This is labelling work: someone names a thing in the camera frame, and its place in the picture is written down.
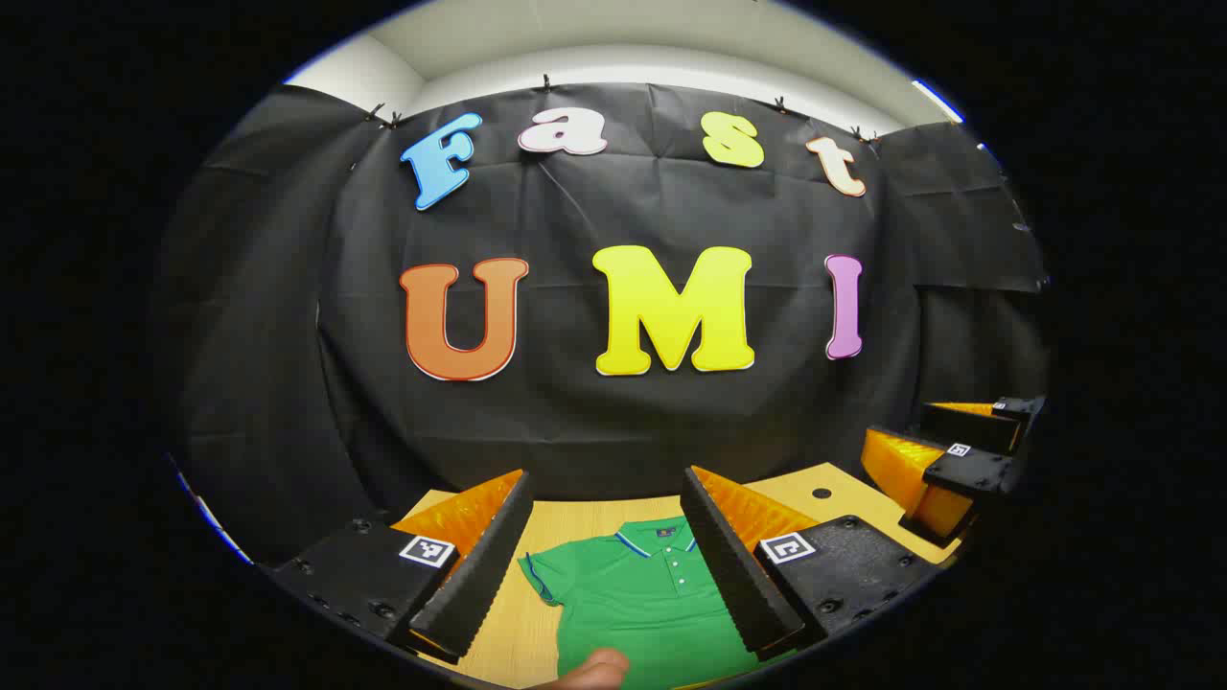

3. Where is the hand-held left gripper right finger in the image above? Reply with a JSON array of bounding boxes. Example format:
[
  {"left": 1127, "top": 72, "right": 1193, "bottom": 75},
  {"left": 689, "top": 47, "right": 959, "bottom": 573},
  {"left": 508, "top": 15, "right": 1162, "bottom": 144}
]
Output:
[{"left": 679, "top": 466, "right": 947, "bottom": 664}]

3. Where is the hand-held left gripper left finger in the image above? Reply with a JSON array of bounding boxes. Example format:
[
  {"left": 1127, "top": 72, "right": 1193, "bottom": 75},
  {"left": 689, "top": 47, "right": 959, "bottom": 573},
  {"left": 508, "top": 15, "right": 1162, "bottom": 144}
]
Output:
[{"left": 271, "top": 469, "right": 536, "bottom": 664}]

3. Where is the green polo T-shirt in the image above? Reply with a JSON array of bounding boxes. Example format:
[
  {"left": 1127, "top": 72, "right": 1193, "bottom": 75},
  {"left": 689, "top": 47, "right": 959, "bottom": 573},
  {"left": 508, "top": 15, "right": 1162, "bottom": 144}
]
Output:
[{"left": 518, "top": 516, "right": 797, "bottom": 690}]

